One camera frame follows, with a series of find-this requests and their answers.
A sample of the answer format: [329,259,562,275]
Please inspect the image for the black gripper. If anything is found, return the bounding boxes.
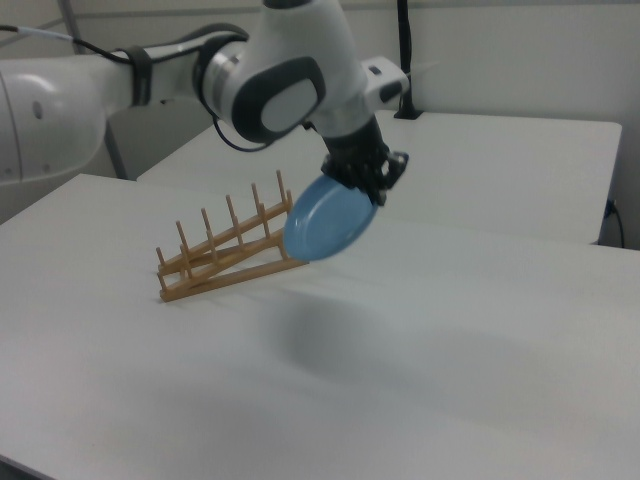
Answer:
[319,117,413,209]

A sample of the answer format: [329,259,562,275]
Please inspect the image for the black cable strap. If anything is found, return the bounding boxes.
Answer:
[123,45,155,107]

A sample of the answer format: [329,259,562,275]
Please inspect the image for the black pole with clamp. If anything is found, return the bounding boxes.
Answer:
[392,0,425,121]

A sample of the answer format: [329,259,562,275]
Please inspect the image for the blue round plate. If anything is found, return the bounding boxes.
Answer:
[282,172,377,265]

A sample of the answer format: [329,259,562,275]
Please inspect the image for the black cable with blue plug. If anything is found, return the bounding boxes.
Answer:
[601,198,627,249]

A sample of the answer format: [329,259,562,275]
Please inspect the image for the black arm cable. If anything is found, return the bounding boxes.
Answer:
[0,23,274,152]

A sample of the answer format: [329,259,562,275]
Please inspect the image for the wooden plate rack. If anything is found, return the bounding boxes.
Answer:
[154,168,311,305]

